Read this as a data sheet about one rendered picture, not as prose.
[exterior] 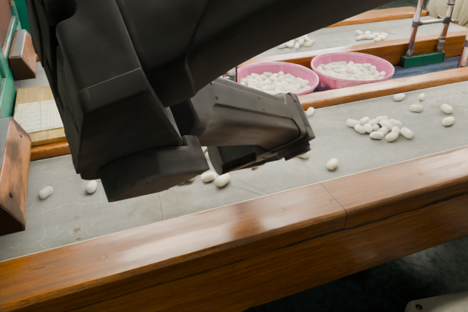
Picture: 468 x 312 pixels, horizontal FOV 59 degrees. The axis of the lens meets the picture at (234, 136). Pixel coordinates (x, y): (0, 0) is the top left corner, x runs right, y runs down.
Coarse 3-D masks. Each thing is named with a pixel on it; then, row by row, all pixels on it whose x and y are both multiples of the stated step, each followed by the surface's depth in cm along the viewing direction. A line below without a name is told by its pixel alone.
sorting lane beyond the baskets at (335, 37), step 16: (320, 32) 179; (336, 32) 179; (352, 32) 179; (384, 32) 179; (400, 32) 179; (432, 32) 179; (272, 48) 160; (288, 48) 160; (304, 48) 160; (320, 48) 160; (32, 80) 133
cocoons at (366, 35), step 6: (306, 36) 169; (360, 36) 168; (366, 36) 169; (372, 36) 169; (378, 36) 169; (384, 36) 168; (288, 42) 160; (300, 42) 161; (306, 42) 161; (312, 42) 163
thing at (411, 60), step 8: (448, 0) 155; (416, 8) 150; (448, 8) 155; (416, 16) 151; (448, 16) 156; (416, 24) 153; (424, 24) 155; (448, 24) 158; (416, 32) 154; (440, 32) 161; (440, 40) 162; (408, 48) 158; (440, 48) 163; (400, 56) 160; (408, 56) 159; (416, 56) 160; (424, 56) 161; (432, 56) 163; (440, 56) 165; (400, 64) 161; (408, 64) 160; (416, 64) 162; (424, 64) 163
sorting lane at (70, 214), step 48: (384, 96) 122; (432, 96) 123; (336, 144) 99; (384, 144) 99; (432, 144) 99; (96, 192) 83; (192, 192) 83; (240, 192) 83; (0, 240) 72; (48, 240) 72
